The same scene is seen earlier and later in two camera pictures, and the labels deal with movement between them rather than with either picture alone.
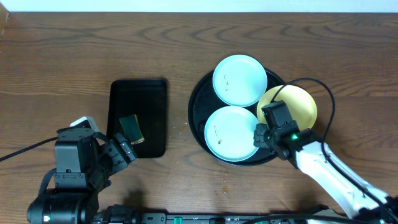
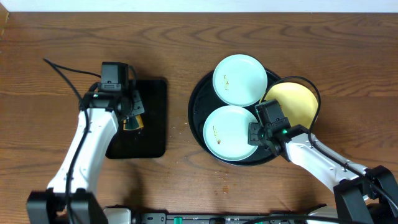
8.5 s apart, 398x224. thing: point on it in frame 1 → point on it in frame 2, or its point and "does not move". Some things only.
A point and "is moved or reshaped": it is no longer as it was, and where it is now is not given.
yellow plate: (300, 105) does not move
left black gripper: (117, 152) → (135, 104)
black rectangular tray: (147, 99) does not move
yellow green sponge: (130, 126) is moved or reshaped
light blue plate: (229, 133) does not move
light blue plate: (240, 80) does not move
